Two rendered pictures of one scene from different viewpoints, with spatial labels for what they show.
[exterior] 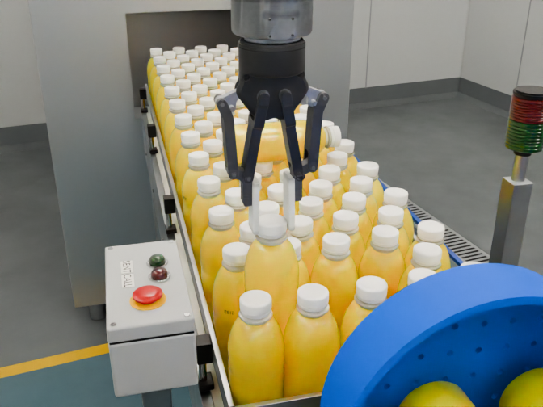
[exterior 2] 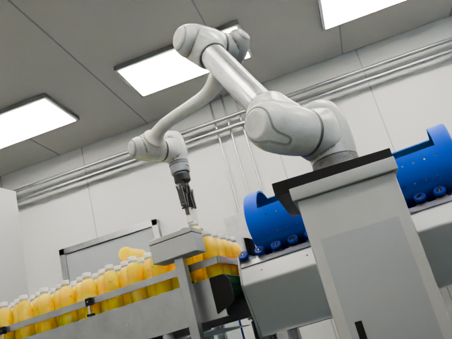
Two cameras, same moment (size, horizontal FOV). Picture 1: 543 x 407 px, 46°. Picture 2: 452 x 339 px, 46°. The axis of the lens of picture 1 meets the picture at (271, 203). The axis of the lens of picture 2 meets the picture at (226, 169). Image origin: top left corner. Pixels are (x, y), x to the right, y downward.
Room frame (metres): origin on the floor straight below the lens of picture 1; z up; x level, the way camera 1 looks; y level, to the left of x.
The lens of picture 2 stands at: (-0.68, 1.85, 0.58)
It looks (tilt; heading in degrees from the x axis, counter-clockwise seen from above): 19 degrees up; 302
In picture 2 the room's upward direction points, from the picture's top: 15 degrees counter-clockwise
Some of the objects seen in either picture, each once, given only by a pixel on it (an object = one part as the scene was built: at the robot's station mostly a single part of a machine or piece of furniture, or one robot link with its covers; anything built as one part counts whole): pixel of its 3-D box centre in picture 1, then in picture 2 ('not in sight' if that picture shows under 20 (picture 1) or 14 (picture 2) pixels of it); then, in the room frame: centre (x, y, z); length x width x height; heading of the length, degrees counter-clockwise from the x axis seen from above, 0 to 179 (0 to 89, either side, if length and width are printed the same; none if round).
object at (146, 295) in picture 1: (147, 295); not in sight; (0.66, 0.15, 1.11); 0.04 x 0.04 x 0.01
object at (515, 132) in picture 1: (525, 132); not in sight; (1.03, -0.43, 1.18); 0.06 x 0.06 x 0.05
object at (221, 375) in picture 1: (169, 174); (62, 311); (1.38, 0.24, 0.96); 1.60 x 0.01 x 0.03; 14
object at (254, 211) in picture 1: (254, 204); (188, 215); (0.72, 0.02, 1.20); 0.03 x 0.01 x 0.07; 14
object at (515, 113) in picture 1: (530, 106); not in sight; (1.03, -0.43, 1.23); 0.06 x 0.06 x 0.04
